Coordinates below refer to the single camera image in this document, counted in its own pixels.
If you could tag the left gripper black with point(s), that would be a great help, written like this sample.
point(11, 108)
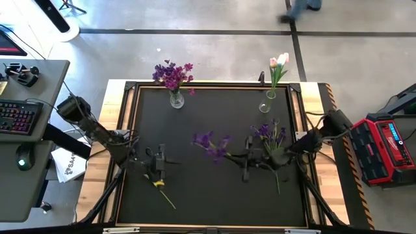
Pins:
point(157, 167)

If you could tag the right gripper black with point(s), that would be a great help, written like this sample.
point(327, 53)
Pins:
point(256, 159)

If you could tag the purple artificial flower bunch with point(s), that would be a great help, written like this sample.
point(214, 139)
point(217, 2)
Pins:
point(161, 73)
point(263, 130)
point(204, 139)

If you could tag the pink artificial tulip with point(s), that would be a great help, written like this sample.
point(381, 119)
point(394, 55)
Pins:
point(273, 61)
point(286, 56)

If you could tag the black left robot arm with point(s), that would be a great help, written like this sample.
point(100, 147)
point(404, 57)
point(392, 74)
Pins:
point(97, 130)

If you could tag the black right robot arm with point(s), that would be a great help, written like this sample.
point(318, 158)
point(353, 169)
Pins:
point(334, 123)

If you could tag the slim clear glass vase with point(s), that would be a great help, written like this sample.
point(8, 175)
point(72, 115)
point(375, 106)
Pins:
point(266, 105)

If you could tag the round clear glass vase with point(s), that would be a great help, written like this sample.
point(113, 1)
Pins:
point(176, 101)

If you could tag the black table mat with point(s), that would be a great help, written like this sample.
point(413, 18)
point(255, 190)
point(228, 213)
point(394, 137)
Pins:
point(211, 201)

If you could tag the wooden table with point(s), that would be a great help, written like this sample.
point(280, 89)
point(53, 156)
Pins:
point(94, 182)

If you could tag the small black table clamp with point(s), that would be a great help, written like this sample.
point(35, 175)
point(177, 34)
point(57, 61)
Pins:
point(261, 77)

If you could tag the black desk support beam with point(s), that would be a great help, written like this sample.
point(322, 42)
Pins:
point(68, 143)

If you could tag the black desk caster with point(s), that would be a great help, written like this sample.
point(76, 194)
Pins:
point(46, 206)

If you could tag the black panel with hazard stripes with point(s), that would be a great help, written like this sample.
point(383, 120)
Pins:
point(354, 195)

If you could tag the black computer mouse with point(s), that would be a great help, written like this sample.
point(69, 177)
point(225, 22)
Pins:
point(24, 156)

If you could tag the grey desk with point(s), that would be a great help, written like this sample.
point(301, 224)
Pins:
point(48, 84)

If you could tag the red and black tool box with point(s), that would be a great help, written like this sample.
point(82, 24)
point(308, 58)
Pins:
point(383, 156)

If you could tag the black backlit keyboard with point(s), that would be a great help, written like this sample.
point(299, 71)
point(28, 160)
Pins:
point(16, 117)

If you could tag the white stand with black panel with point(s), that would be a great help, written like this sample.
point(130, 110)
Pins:
point(74, 32)

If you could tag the person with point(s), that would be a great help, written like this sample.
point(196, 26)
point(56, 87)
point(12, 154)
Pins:
point(297, 9)

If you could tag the dark grey metal stand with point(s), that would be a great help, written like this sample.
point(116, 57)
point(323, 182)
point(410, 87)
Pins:
point(406, 97)

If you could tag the black floor tripod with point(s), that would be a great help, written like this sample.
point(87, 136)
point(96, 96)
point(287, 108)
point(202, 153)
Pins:
point(69, 4)

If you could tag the dark computer monitor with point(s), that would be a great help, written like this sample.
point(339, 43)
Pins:
point(8, 45)

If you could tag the white metal bracket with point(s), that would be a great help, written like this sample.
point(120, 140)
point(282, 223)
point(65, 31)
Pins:
point(120, 230)
point(302, 231)

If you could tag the black aluminium table frame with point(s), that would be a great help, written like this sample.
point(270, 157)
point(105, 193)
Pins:
point(130, 86)

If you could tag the black clamp mount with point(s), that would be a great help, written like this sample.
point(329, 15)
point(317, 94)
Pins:
point(24, 78)

